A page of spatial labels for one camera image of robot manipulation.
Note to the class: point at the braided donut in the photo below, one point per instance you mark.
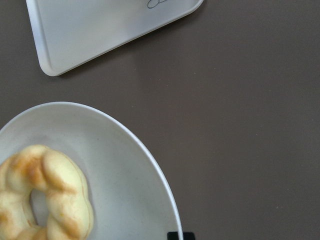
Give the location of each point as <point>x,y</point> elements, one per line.
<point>38,167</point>

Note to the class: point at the cream serving tray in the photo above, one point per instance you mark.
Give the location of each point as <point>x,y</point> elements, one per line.
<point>69,33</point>

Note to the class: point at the white plate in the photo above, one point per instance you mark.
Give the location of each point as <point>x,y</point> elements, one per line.
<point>129,193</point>

